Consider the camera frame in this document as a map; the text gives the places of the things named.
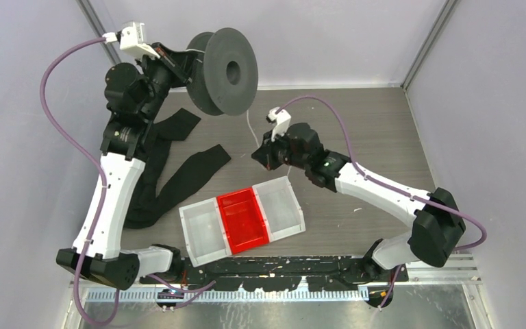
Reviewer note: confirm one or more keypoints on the red plastic bin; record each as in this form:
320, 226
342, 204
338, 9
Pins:
242, 219

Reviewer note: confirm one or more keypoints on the left clear plastic bin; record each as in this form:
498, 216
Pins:
204, 232

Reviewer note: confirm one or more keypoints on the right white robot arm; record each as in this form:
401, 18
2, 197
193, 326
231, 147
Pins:
433, 231

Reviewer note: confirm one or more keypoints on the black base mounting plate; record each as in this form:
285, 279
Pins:
276, 273

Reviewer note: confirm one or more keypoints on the aluminium front rail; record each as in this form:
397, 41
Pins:
459, 270

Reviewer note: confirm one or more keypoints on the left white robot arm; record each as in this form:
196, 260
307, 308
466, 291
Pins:
96, 254

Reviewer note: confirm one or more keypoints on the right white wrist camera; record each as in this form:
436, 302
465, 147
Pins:
280, 119

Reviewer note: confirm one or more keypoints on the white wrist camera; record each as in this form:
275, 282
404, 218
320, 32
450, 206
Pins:
131, 39
280, 119

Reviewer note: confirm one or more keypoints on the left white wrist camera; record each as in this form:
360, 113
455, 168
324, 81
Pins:
131, 39

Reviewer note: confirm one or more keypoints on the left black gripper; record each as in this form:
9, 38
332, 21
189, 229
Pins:
179, 66

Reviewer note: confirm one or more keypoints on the dark grey cable spool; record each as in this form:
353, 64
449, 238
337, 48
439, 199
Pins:
225, 73

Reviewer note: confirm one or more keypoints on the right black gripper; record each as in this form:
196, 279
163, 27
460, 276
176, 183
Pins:
266, 156

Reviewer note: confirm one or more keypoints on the right clear plastic bin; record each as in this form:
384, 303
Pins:
281, 211

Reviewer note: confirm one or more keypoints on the clear plastic bin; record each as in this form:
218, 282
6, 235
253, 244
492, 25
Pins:
281, 211
204, 232

